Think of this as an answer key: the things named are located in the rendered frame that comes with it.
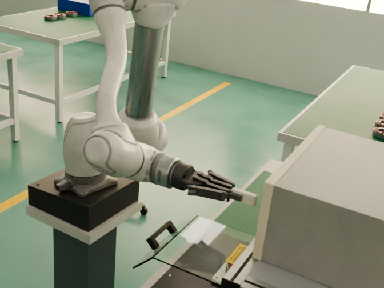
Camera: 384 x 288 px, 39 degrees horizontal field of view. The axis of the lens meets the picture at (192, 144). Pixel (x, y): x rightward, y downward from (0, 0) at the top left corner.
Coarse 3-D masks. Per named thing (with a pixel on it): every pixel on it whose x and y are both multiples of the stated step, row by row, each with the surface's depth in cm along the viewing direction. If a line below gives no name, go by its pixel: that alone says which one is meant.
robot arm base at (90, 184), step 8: (64, 176) 209; (72, 176) 202; (96, 176) 202; (104, 176) 206; (56, 184) 201; (64, 184) 200; (72, 184) 202; (80, 184) 201; (88, 184) 202; (96, 184) 203; (104, 184) 206; (112, 184) 208; (80, 192) 199; (88, 192) 200
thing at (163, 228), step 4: (164, 224) 149; (168, 224) 148; (172, 224) 149; (160, 228) 146; (164, 228) 146; (168, 228) 149; (172, 228) 149; (176, 228) 150; (156, 232) 144; (160, 232) 144; (172, 232) 149; (152, 236) 142; (156, 236) 143; (148, 240) 141; (152, 240) 141; (156, 240) 142; (152, 244) 141; (156, 244) 141; (152, 248) 142; (156, 248) 141
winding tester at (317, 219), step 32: (320, 128) 153; (288, 160) 131; (320, 160) 134; (352, 160) 136; (288, 192) 118; (320, 192) 119; (352, 192) 120; (288, 224) 121; (320, 224) 117; (352, 224) 114; (256, 256) 127; (288, 256) 124; (320, 256) 120; (352, 256) 116
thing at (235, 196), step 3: (231, 192) 142; (222, 195) 140; (225, 195) 140; (228, 195) 141; (231, 195) 141; (234, 195) 140; (237, 195) 140; (240, 195) 140; (222, 198) 140; (225, 198) 141; (231, 198) 141; (234, 198) 141; (237, 198) 141; (240, 198) 140; (240, 201) 140
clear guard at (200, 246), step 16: (192, 224) 149; (208, 224) 149; (176, 240) 141; (192, 240) 142; (208, 240) 142; (224, 240) 143; (240, 240) 144; (160, 256) 134; (176, 256) 135; (192, 256) 135; (208, 256) 136; (224, 256) 136; (192, 272) 129; (208, 272) 130; (224, 272) 131
